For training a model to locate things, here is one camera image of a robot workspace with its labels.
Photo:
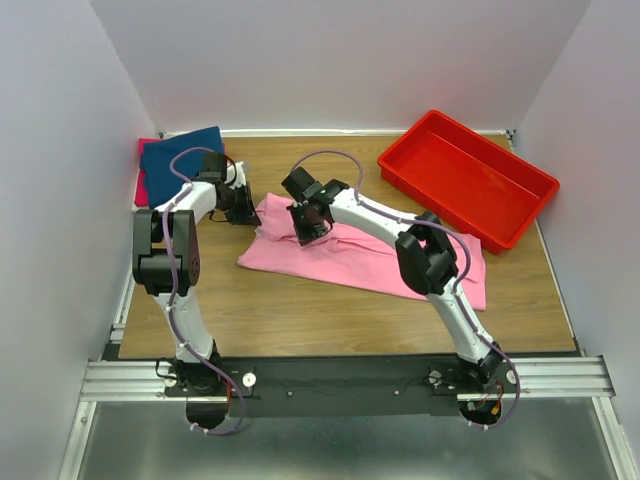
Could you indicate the folded magenta t shirt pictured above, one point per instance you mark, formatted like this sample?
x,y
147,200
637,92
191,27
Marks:
x,y
142,142

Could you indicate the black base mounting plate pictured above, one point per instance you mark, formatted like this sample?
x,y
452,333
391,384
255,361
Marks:
x,y
484,410

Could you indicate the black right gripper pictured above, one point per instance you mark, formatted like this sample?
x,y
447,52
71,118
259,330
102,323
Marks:
x,y
304,237

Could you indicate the folded white t shirt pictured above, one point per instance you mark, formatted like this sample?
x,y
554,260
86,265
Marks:
x,y
137,207

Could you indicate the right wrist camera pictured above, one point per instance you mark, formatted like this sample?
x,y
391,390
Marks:
x,y
300,185

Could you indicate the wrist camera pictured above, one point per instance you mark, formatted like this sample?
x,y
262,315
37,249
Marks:
x,y
220,168
300,185

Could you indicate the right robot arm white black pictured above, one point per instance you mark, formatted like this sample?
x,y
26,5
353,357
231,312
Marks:
x,y
432,260

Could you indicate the aluminium frame rail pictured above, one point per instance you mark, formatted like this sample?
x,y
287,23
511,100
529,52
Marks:
x,y
532,377

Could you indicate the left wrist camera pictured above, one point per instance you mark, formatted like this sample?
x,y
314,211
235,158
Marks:
x,y
220,168

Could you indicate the red plastic bin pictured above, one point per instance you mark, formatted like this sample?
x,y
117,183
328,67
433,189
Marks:
x,y
465,179

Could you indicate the pink polo shirt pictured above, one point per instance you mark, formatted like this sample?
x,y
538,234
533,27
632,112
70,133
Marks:
x,y
345,256

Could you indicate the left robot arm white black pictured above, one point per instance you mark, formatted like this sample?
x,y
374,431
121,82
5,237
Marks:
x,y
166,262

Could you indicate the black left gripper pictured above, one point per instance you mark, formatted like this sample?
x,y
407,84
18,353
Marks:
x,y
247,215

